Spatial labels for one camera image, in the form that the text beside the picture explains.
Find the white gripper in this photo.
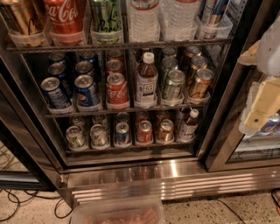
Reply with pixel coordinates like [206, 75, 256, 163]
[237, 16, 280, 130]

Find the tea bottle white cap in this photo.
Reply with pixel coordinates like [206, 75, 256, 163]
[177, 108, 200, 143]

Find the fridge glass door right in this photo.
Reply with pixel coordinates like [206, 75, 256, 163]
[205, 0, 280, 172]

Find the clear water bottle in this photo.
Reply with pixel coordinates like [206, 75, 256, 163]
[127, 0, 160, 43]
[159, 0, 201, 41]

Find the orange can bottom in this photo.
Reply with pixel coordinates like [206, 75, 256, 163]
[157, 119, 174, 144]

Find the tea bottle middle shelf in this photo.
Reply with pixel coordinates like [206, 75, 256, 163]
[136, 52, 158, 108]

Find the red can bottom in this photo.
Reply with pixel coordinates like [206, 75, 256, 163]
[136, 120, 153, 145]

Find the blue silver can bottom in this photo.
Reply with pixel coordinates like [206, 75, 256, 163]
[115, 122, 130, 146]

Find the blue can behind glass door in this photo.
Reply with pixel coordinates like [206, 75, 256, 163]
[258, 113, 280, 136]

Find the gold can middle front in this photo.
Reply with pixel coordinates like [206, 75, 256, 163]
[188, 68, 214, 99]

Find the gold can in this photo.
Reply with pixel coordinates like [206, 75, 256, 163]
[188, 68, 214, 99]
[0, 0, 46, 47]

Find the silver blue can top right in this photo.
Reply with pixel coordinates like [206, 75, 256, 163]
[201, 0, 229, 39]

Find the green can middle front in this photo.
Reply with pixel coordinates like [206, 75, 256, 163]
[161, 70, 186, 106]

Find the red coca-cola can middle front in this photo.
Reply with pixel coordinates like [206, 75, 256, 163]
[106, 73, 129, 109]

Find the blue pepsi can front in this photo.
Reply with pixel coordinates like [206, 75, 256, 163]
[74, 75, 101, 111]

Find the silver can bottom left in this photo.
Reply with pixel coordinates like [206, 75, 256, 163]
[66, 125, 87, 151]

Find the clear plastic bin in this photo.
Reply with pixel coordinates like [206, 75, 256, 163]
[71, 197, 165, 224]

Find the blue can front left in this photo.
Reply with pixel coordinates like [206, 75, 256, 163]
[40, 77, 74, 115]

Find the gold can top left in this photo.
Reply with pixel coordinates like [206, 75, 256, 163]
[0, 0, 46, 47]

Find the black cable on floor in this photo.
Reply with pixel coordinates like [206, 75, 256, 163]
[0, 188, 73, 222]

